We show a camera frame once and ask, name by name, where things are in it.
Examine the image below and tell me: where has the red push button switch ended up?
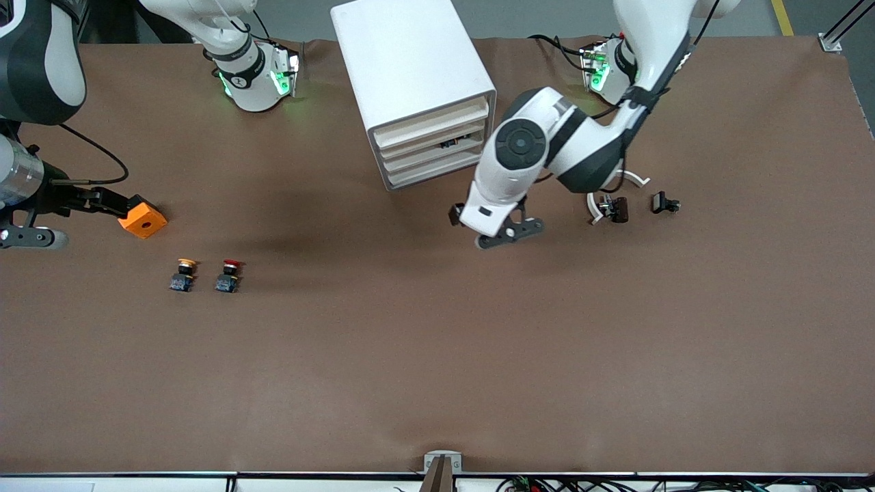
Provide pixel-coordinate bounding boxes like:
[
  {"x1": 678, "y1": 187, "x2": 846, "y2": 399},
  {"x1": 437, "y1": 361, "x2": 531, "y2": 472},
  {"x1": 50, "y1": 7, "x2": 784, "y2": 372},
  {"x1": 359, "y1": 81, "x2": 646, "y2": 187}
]
[{"x1": 215, "y1": 259, "x2": 245, "y2": 294}]

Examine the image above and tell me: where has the orange and black box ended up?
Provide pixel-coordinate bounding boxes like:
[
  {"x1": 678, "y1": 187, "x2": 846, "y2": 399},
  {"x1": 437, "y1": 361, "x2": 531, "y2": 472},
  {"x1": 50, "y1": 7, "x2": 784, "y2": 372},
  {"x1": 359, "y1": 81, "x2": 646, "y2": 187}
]
[{"x1": 118, "y1": 195, "x2": 168, "y2": 240}]

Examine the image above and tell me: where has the aluminium frame profile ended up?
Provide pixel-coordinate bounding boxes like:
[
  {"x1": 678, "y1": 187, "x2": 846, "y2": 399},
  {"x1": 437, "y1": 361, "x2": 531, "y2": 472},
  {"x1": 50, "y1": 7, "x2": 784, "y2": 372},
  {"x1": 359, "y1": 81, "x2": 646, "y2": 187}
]
[{"x1": 819, "y1": 0, "x2": 875, "y2": 53}]

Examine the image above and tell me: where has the yellow push button switch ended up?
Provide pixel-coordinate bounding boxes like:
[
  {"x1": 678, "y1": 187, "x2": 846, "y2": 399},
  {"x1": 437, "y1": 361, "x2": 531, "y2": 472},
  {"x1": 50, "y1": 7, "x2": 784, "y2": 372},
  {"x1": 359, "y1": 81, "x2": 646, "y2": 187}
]
[{"x1": 169, "y1": 258, "x2": 200, "y2": 293}]

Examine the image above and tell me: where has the white drawer cabinet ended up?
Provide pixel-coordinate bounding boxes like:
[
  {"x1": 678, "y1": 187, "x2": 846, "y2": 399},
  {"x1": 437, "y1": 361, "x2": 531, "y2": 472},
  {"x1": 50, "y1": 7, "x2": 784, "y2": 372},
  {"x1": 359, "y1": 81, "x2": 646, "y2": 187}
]
[{"x1": 331, "y1": 0, "x2": 498, "y2": 192}]

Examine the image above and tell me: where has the dark brown small component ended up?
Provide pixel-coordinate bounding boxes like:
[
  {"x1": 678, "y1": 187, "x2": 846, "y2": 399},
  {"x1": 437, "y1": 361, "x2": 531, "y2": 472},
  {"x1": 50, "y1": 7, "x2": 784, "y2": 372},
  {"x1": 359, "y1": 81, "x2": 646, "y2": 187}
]
[{"x1": 600, "y1": 195, "x2": 630, "y2": 224}]

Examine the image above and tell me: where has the black base cable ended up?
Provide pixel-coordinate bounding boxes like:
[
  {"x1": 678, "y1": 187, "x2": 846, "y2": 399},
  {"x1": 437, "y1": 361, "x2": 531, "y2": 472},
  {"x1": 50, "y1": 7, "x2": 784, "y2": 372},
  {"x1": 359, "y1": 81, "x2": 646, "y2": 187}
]
[{"x1": 528, "y1": 34, "x2": 590, "y2": 71}]

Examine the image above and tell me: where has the brown table mat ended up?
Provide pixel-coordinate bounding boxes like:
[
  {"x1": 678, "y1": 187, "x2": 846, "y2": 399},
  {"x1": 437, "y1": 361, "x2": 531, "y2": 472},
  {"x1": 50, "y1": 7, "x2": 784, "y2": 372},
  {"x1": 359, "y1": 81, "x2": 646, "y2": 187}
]
[{"x1": 0, "y1": 36, "x2": 875, "y2": 476}]

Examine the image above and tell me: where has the white plastic drawer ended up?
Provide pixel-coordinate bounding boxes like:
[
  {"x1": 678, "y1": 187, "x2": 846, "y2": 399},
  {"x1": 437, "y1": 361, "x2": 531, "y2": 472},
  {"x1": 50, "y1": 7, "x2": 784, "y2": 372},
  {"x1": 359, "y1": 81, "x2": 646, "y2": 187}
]
[{"x1": 385, "y1": 150, "x2": 494, "y2": 192}]

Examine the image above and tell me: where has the white table edge rail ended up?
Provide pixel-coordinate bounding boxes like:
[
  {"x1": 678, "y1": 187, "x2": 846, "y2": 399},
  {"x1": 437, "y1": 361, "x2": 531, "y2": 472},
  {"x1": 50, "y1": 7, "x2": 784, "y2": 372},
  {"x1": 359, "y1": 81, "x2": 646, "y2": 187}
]
[{"x1": 0, "y1": 470, "x2": 875, "y2": 492}]

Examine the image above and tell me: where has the white curved plastic piece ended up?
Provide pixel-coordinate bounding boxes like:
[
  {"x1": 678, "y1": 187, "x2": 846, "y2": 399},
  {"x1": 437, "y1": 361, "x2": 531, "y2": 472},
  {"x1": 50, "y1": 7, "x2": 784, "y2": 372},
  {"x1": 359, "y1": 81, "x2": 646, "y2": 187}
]
[{"x1": 588, "y1": 169, "x2": 650, "y2": 225}]

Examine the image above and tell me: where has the grey metal table bracket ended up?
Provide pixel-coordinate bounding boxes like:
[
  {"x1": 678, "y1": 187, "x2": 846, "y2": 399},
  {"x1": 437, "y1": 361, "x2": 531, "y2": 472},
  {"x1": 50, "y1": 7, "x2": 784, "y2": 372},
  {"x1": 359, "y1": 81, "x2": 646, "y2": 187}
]
[{"x1": 423, "y1": 450, "x2": 463, "y2": 492}]

